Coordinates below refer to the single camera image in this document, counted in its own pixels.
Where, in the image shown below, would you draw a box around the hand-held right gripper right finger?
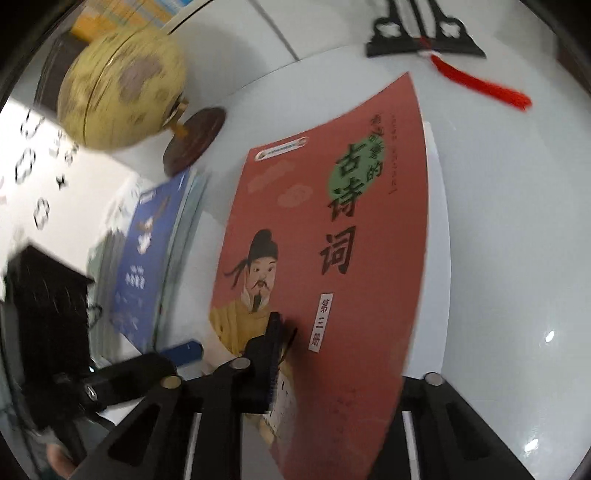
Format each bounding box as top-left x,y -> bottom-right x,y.
369,372 -> 532,480

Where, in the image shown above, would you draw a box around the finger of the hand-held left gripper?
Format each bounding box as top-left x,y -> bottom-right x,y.
81,353 -> 178,407
159,340 -> 204,367

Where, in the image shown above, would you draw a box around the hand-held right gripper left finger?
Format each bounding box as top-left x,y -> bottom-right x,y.
83,312 -> 284,480

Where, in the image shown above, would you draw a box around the stack of thin books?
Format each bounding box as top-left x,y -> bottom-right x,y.
88,167 -> 212,358

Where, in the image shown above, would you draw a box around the red poet print book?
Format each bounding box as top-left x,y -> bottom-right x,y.
208,71 -> 432,480

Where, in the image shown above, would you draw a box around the row of yellow books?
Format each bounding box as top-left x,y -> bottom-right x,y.
69,0 -> 204,40

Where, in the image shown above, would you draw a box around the person's left hand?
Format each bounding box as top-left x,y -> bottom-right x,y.
47,445 -> 78,477

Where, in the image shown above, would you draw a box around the blue eagle book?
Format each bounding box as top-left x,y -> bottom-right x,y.
111,178 -> 192,352

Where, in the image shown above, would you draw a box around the white book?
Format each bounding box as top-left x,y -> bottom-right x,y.
421,121 -> 452,376

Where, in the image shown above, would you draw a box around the yellow desk globe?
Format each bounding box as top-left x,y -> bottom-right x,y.
58,28 -> 227,176

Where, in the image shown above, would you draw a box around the red tassel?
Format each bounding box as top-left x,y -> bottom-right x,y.
418,39 -> 532,112

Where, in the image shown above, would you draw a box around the wall decal stickers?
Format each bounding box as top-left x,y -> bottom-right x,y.
0,111 -> 79,232

